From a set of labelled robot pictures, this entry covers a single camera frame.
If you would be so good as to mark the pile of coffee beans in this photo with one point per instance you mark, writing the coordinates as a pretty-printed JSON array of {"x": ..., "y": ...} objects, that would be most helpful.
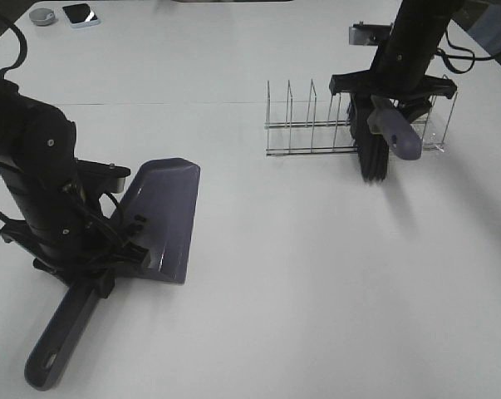
[{"x": 134, "y": 234}]

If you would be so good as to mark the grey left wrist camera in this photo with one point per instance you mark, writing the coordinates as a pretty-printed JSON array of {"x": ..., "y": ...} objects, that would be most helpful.
[{"x": 99, "y": 178}]

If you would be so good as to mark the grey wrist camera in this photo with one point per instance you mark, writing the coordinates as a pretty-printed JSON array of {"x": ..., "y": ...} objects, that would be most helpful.
[
  {"x": 99, "y": 178},
  {"x": 361, "y": 34}
]

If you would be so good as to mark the purple plastic dustpan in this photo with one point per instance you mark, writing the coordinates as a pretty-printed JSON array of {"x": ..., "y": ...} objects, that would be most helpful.
[{"x": 165, "y": 192}]

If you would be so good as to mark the metal wire rack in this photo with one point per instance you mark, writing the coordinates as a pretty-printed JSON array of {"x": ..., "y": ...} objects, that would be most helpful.
[{"x": 320, "y": 125}]

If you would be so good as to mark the purple hand brush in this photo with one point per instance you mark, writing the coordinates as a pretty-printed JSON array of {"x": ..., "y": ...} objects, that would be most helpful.
[{"x": 395, "y": 135}]

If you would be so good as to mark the small grey round cap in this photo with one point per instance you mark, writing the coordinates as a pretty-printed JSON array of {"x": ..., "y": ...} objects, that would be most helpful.
[{"x": 42, "y": 16}]

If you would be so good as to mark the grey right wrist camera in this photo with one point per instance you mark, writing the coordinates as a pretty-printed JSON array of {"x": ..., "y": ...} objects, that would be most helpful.
[{"x": 361, "y": 34}]

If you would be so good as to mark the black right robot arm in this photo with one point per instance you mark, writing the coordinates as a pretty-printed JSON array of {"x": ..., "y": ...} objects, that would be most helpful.
[{"x": 421, "y": 19}]

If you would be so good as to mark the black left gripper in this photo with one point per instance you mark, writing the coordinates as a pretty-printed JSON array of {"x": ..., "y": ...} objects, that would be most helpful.
[{"x": 66, "y": 232}]

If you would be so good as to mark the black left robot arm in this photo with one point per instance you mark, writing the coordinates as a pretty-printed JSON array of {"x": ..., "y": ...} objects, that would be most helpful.
[{"x": 35, "y": 138}]

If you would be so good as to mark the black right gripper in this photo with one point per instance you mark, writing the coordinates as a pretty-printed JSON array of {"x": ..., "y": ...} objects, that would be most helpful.
[{"x": 398, "y": 71}]

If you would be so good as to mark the smartphone in blue case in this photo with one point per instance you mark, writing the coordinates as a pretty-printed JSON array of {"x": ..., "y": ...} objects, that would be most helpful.
[{"x": 81, "y": 15}]

